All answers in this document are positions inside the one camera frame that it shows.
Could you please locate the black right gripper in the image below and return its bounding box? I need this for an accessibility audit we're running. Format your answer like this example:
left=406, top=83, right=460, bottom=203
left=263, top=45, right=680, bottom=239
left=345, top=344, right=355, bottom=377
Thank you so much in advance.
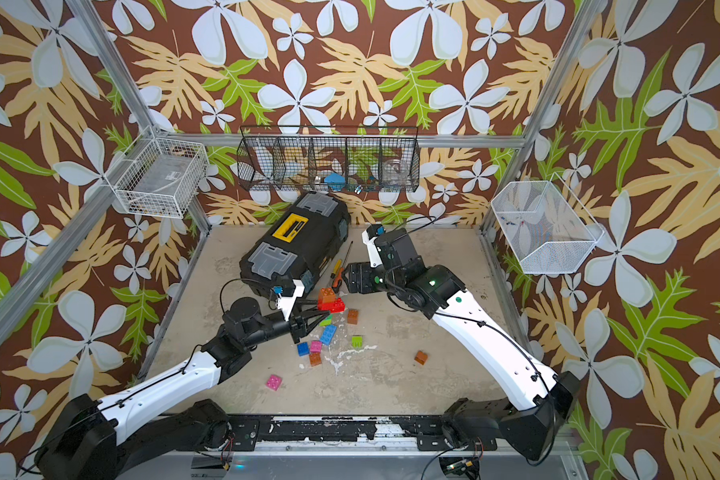
left=341, top=261, right=409, bottom=299

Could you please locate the light blue long lego brick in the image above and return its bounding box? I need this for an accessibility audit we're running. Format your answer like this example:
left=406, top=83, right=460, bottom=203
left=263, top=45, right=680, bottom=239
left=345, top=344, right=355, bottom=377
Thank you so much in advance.
left=320, top=324, right=337, bottom=345

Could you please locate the orange lego brick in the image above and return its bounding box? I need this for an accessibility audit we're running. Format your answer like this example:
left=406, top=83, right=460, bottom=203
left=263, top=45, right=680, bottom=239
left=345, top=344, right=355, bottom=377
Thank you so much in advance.
left=414, top=351, right=429, bottom=365
left=318, top=288, right=336, bottom=303
left=347, top=309, right=359, bottom=325
left=309, top=352, right=322, bottom=367

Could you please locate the red long lego brick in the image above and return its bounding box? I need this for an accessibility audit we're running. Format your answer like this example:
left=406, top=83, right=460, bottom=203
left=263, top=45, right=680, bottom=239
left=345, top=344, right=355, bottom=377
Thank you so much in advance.
left=317, top=298, right=346, bottom=313

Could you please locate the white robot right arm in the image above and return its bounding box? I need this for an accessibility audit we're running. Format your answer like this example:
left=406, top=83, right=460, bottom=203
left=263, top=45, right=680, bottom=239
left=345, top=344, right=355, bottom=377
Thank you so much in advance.
left=342, top=224, right=581, bottom=465

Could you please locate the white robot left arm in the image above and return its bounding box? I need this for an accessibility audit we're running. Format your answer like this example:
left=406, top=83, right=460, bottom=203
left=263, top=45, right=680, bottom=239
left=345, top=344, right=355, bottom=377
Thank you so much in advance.
left=31, top=284, right=328, bottom=479

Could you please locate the dark blue lego brick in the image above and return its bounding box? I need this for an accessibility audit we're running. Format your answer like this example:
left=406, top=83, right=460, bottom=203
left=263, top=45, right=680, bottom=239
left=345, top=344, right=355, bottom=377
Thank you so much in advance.
left=297, top=342, right=310, bottom=356

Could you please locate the magenta lego brick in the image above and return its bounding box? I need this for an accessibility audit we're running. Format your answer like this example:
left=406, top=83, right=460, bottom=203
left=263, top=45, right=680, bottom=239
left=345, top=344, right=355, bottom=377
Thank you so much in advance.
left=266, top=375, right=283, bottom=391

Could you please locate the black toolbox with yellow label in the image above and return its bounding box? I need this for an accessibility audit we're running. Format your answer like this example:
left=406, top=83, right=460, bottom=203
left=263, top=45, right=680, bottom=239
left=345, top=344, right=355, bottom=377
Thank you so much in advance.
left=240, top=192, right=350, bottom=298

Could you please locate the blue object in basket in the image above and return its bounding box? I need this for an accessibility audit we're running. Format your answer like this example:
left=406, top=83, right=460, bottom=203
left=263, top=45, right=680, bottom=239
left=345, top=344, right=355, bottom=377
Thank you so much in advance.
left=323, top=173, right=346, bottom=190

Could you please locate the yellow handled screwdriver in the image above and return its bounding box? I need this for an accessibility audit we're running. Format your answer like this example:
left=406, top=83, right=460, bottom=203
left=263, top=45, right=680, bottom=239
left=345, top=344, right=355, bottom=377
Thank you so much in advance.
left=330, top=240, right=354, bottom=279

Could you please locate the orange handled screwdriver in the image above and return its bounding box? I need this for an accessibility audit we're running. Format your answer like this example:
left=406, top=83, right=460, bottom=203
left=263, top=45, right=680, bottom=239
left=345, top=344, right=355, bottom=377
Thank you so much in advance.
left=331, top=267, right=344, bottom=294

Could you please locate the black wire basket back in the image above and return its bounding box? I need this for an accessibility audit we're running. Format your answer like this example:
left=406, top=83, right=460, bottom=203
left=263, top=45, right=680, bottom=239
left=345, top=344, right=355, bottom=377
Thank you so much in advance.
left=235, top=126, right=421, bottom=193

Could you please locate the black mounting rail base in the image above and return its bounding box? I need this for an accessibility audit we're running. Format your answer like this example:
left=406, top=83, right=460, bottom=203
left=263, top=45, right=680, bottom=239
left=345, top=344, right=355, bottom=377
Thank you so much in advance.
left=228, top=414, right=496, bottom=452

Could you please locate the white wire basket right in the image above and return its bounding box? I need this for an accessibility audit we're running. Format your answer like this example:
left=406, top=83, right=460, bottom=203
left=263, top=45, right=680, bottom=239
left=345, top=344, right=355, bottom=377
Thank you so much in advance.
left=491, top=178, right=605, bottom=276

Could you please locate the white wire basket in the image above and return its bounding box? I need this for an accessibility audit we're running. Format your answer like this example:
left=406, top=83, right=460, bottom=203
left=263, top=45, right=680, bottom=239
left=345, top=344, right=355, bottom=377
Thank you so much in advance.
left=491, top=178, right=605, bottom=276
left=108, top=127, right=209, bottom=219

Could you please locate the white wire basket left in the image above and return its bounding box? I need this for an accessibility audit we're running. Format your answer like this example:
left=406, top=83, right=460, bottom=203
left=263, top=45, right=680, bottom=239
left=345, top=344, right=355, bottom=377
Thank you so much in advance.
left=108, top=127, right=209, bottom=219

